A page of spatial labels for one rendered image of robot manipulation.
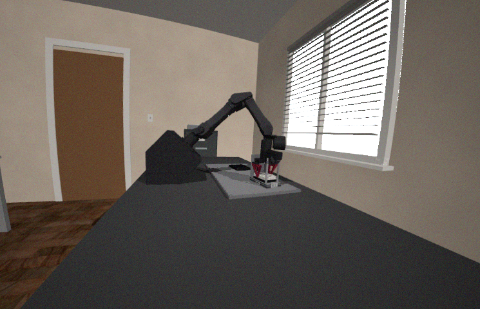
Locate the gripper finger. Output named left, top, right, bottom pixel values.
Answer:
left=268, top=164, right=278, bottom=174
left=252, top=163, right=262, bottom=178

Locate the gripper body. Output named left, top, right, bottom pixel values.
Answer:
left=252, top=149, right=274, bottom=165

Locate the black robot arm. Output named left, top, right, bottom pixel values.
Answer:
left=181, top=92, right=286, bottom=164

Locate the white well plate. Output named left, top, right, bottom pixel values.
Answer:
left=259, top=171, right=276, bottom=180

